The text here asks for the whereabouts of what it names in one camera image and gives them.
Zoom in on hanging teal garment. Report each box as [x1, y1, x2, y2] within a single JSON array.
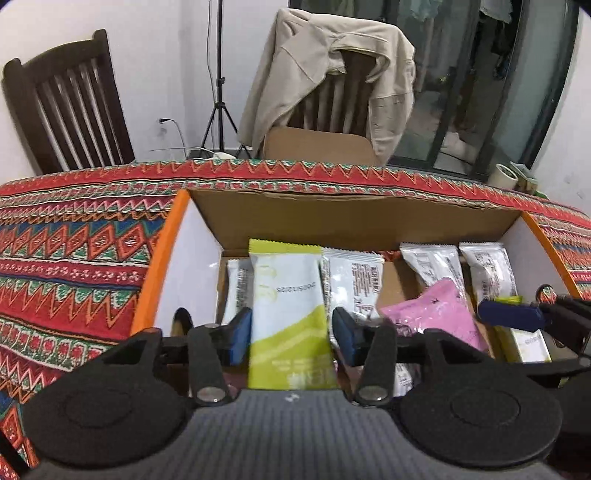
[[406, 0, 440, 22]]

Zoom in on pink snack packet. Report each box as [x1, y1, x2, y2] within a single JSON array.
[[378, 277, 489, 354]]

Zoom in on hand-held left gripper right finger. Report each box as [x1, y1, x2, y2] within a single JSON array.
[[332, 307, 467, 409]]

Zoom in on green and white snack packet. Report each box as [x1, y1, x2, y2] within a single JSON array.
[[247, 238, 339, 390]]

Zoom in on black-framed glass sliding door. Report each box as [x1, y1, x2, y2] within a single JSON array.
[[288, 0, 581, 184]]

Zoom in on beige tape roll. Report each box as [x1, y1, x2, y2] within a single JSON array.
[[490, 162, 519, 189]]

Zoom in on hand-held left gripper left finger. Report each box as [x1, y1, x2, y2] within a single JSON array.
[[106, 308, 254, 409]]

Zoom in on small printed carton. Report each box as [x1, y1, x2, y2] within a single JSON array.
[[510, 161, 539, 195]]

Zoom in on black power cable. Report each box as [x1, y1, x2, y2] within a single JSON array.
[[159, 117, 191, 160]]

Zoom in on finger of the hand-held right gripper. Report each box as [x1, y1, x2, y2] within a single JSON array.
[[535, 283, 591, 324], [477, 299, 591, 356]]

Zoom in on beige jacket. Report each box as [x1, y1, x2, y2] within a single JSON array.
[[237, 6, 417, 165]]

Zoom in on wooden chair with jacket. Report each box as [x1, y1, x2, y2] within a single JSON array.
[[286, 50, 385, 136]]

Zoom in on red patterned tablecloth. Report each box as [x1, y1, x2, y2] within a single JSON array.
[[0, 159, 591, 468]]

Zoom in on dark wooden slatted chair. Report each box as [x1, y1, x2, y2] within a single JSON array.
[[2, 28, 136, 176]]

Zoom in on orange-edged cardboard box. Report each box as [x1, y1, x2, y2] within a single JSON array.
[[130, 188, 584, 403]]

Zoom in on plain brown cardboard box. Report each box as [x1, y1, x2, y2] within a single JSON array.
[[262, 125, 380, 166]]

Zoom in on black tripod stand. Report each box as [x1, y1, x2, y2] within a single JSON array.
[[199, 0, 253, 160]]

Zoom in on yellow-green snack packet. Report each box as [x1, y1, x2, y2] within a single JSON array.
[[501, 295, 553, 364]]

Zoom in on hanging white garment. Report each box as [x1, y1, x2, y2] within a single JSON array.
[[479, 0, 514, 25]]

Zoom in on silver snack packet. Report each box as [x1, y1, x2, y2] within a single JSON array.
[[394, 362, 419, 398], [399, 242, 465, 297], [320, 246, 386, 326], [458, 242, 519, 300], [221, 258, 255, 326]]

